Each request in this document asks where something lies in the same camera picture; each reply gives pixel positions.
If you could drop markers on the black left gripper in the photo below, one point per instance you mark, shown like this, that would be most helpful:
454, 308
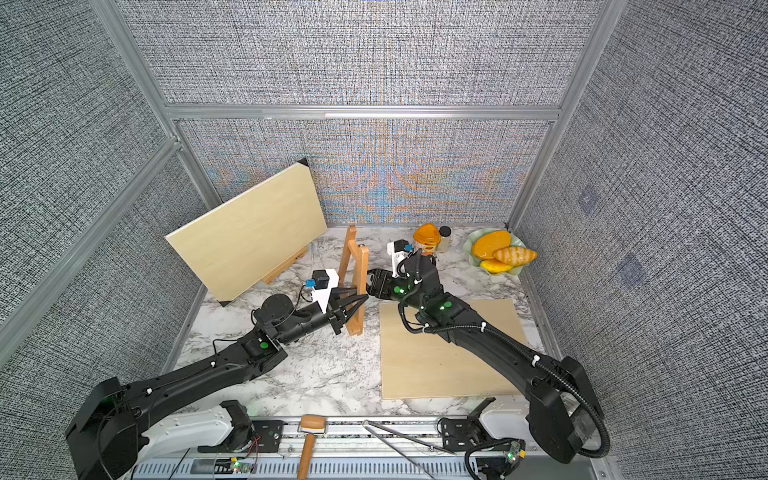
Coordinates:
335, 311

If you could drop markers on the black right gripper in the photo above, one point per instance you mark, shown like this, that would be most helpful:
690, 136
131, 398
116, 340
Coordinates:
382, 277

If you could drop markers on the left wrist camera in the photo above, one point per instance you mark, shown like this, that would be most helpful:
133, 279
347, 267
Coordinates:
321, 284

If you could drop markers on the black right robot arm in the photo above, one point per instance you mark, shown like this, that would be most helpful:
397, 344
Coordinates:
565, 417

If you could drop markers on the small black-capped bottle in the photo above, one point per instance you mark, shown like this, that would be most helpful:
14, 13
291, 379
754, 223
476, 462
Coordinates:
445, 233

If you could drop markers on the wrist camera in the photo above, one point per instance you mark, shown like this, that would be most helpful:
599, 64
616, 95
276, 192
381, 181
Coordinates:
399, 251
321, 284

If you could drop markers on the wooden canvas board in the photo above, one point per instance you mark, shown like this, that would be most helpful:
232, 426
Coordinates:
425, 366
239, 243

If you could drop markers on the wooden easel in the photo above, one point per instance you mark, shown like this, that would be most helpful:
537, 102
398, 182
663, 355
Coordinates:
285, 265
360, 254

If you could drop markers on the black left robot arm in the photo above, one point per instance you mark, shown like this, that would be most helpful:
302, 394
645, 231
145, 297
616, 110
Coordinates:
111, 427

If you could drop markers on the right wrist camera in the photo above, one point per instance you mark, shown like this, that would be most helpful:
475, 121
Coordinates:
399, 251

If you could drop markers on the yellow fruit toy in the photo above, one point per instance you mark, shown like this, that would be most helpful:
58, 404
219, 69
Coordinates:
495, 267

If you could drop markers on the wooden handled brush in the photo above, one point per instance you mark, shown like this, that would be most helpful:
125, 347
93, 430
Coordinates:
311, 426

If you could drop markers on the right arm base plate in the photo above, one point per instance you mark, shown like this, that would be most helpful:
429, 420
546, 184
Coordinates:
494, 418

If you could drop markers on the orange mango toy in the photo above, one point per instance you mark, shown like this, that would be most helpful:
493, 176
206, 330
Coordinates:
485, 245

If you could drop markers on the green plate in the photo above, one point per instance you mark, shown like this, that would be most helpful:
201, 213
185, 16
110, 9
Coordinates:
474, 261

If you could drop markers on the striped bread toy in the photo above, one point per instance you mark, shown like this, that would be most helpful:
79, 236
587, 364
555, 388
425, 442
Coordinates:
515, 256

